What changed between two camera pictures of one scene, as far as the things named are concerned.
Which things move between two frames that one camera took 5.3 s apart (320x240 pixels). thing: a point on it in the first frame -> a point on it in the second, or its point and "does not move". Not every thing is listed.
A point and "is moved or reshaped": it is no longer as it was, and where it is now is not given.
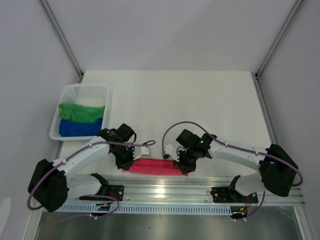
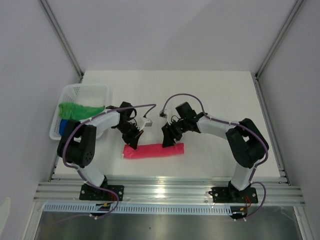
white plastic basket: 84,94 does not move
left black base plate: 115,191 does not move
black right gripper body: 187,160 -> 177,129
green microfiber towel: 72,111 does not move
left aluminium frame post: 61,37 does not move
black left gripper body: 124,155 -> 130,132
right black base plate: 225,195 does not move
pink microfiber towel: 156,166 is moved or reshaped
